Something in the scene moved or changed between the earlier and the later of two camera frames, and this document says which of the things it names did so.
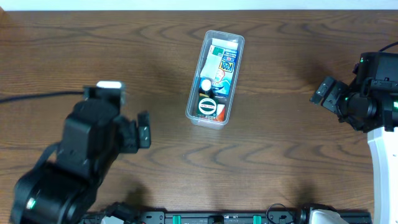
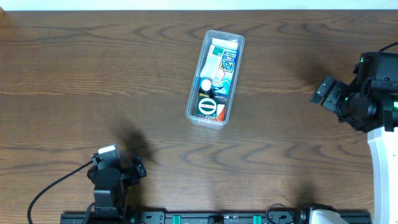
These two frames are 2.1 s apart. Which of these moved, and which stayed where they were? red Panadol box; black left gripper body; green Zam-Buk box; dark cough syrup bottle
Moved: black left gripper body
Stayed: dark cough syrup bottle; red Panadol box; green Zam-Buk box
